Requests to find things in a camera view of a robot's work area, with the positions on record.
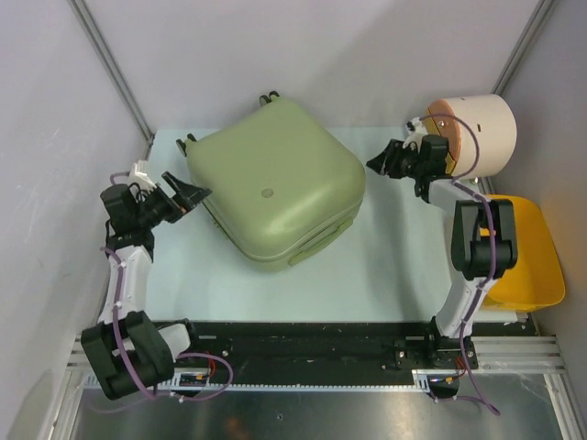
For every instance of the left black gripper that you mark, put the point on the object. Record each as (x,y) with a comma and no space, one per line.
(193,196)

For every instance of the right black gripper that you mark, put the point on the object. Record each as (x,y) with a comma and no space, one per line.
(385,162)

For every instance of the green hard-shell suitcase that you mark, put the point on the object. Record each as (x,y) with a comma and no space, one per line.
(282,186)

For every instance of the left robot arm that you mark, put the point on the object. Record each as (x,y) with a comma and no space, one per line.
(126,350)

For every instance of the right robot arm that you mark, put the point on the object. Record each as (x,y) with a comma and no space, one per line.
(483,247)

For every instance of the white cylindrical container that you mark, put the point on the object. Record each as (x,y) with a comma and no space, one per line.
(481,131)

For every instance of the yellow plastic basket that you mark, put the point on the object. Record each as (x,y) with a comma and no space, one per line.
(536,281)

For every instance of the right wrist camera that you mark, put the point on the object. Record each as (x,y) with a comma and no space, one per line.
(416,130)

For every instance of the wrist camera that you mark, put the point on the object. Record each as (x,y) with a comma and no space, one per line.
(416,130)
(138,174)

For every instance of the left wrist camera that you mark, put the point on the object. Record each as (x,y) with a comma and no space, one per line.
(138,174)

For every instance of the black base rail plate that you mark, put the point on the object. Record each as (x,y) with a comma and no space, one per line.
(308,353)

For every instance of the left corner aluminium post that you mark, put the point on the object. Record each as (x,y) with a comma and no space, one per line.
(91,29)

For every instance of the corner aluminium post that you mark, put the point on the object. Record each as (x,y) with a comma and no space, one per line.
(91,29)
(525,43)

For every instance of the right corner aluminium post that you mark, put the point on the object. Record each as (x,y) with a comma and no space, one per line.
(525,43)

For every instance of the white slotted cable duct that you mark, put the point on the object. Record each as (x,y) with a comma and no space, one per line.
(187,382)

